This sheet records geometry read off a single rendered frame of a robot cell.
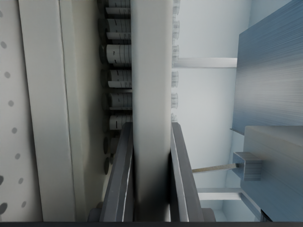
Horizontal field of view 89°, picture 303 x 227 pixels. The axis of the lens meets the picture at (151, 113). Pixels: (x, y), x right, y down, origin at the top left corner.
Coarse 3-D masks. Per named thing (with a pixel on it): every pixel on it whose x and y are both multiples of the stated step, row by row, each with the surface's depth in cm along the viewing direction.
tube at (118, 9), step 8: (104, 0) 10; (112, 0) 10; (120, 0) 10; (128, 0) 10; (176, 0) 10; (104, 8) 11; (112, 8) 11; (120, 8) 11; (128, 8) 11; (176, 8) 11
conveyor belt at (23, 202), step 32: (0, 0) 6; (0, 32) 6; (0, 64) 6; (0, 96) 6; (0, 128) 6; (32, 128) 8; (0, 160) 6; (32, 160) 8; (0, 192) 6; (32, 192) 8
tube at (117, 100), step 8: (104, 96) 11; (112, 96) 11; (120, 96) 11; (128, 96) 11; (176, 96) 11; (104, 104) 11; (112, 104) 11; (120, 104) 11; (128, 104) 11; (176, 104) 12
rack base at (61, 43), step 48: (48, 0) 7; (96, 0) 10; (48, 48) 7; (96, 48) 10; (48, 96) 7; (96, 96) 10; (48, 144) 8; (96, 144) 10; (48, 192) 8; (96, 192) 10
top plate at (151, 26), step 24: (144, 0) 7; (168, 0) 7; (144, 24) 7; (168, 24) 7; (144, 48) 7; (168, 48) 7; (144, 72) 7; (168, 72) 7; (144, 96) 8; (168, 96) 8; (144, 120) 8; (168, 120) 8; (144, 144) 8; (168, 144) 8; (144, 168) 8; (168, 168) 8; (144, 192) 8; (168, 192) 8; (144, 216) 8; (168, 216) 9
